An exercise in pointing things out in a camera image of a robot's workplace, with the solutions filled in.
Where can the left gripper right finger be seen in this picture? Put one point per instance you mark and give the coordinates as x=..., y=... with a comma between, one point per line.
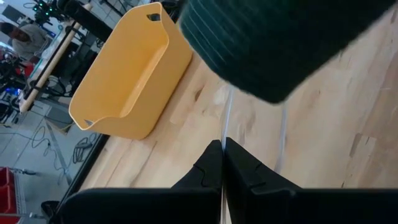
x=311, y=208

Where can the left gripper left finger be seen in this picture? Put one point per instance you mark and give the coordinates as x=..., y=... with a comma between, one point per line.
x=140, y=208

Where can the clear plastic zip bag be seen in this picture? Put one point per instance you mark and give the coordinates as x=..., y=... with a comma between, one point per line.
x=226, y=118

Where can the dark green bandage roll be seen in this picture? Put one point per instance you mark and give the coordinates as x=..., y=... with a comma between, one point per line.
x=264, y=46

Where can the yellow plastic bin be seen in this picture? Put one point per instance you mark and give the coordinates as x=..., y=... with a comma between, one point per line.
x=124, y=77

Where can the red tilted storage bin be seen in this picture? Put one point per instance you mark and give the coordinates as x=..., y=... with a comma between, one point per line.
x=6, y=186

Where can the long wooden rod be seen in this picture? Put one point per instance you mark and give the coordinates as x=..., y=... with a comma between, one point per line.
x=49, y=67

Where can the black equipment with green lights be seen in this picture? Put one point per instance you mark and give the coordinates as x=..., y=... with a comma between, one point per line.
x=87, y=18

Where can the person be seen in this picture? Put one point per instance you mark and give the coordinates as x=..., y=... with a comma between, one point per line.
x=28, y=39

